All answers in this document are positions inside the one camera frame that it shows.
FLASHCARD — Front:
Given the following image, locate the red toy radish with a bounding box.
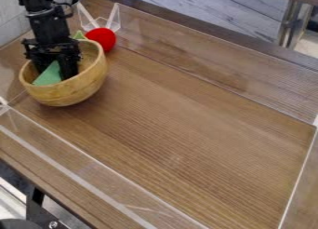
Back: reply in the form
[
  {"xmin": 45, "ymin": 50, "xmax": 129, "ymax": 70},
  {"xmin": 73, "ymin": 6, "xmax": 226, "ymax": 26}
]
[{"xmin": 74, "ymin": 28, "xmax": 117, "ymax": 52}]

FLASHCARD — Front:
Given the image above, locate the brown wooden bowl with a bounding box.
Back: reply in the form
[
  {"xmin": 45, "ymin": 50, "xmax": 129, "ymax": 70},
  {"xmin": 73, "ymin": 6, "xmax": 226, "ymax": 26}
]
[{"xmin": 19, "ymin": 39, "xmax": 110, "ymax": 107}]

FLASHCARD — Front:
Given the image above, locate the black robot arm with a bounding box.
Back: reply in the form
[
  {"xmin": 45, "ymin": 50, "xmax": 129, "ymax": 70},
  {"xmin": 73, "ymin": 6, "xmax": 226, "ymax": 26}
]
[{"xmin": 18, "ymin": 0, "xmax": 81, "ymax": 80}]

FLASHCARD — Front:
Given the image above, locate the clear acrylic front barrier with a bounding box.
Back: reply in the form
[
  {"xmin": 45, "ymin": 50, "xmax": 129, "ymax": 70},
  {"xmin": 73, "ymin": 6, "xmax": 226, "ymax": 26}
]
[{"xmin": 0, "ymin": 99, "xmax": 209, "ymax": 229}]

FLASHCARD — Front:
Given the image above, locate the clear acrylic corner bracket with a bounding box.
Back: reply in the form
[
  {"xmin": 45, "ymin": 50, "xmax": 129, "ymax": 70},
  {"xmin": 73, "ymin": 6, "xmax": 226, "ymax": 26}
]
[{"xmin": 77, "ymin": 3, "xmax": 121, "ymax": 32}]

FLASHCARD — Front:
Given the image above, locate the metal table leg background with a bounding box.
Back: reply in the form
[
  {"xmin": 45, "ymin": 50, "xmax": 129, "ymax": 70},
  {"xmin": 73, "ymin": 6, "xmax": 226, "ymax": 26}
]
[{"xmin": 277, "ymin": 0, "xmax": 313, "ymax": 49}]

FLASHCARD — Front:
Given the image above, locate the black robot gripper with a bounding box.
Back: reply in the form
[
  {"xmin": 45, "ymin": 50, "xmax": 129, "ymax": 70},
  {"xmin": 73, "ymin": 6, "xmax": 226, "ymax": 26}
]
[{"xmin": 23, "ymin": 5, "xmax": 81, "ymax": 80}]

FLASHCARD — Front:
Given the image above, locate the black table frame leg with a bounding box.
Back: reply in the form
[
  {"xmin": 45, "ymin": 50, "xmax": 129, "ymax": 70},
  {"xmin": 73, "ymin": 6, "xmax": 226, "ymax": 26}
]
[{"xmin": 27, "ymin": 187, "xmax": 70, "ymax": 229}]

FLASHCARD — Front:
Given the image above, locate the green rectangular block stick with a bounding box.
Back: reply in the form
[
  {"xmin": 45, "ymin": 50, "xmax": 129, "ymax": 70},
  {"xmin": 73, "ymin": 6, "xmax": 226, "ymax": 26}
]
[{"xmin": 33, "ymin": 61, "xmax": 62, "ymax": 86}]

